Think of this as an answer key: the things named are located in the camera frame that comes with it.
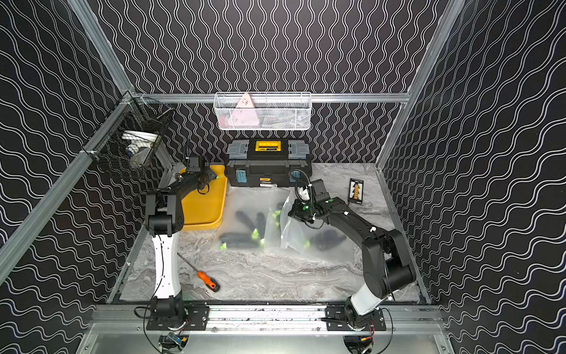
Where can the pink triangular card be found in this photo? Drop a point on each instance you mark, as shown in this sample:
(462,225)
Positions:
(244,114)

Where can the black wire corner basket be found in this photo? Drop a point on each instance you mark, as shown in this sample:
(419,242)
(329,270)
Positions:
(141,114)

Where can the orange handled screwdriver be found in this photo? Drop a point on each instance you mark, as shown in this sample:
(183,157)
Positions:
(210,282)

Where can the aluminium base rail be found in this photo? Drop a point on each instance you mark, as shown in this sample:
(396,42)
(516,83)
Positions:
(308,320)

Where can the black phone with orange screen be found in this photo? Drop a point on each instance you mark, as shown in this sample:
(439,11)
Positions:
(355,191)

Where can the clear zip-top bag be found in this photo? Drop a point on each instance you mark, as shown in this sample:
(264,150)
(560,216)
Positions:
(248,200)

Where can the black yellow toolbox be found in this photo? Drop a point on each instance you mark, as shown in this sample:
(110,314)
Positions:
(266,163)

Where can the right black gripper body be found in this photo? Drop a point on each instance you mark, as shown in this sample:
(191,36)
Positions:
(304,211)

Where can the yellow plastic tray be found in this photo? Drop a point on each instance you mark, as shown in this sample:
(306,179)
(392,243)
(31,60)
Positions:
(204,211)

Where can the white wire wall basket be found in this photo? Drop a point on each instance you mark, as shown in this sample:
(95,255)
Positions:
(277,111)

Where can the clear plastic bag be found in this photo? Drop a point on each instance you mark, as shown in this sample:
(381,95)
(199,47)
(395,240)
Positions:
(276,199)
(295,233)

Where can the white tape roll in basket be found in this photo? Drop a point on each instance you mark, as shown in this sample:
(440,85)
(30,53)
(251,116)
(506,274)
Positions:
(138,140)

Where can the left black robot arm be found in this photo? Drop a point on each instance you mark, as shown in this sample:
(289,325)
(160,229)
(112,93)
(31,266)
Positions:
(164,219)

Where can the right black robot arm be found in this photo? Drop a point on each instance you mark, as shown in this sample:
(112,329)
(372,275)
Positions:
(386,257)

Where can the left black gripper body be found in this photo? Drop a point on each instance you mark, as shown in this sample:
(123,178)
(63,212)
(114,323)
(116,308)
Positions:
(206,175)

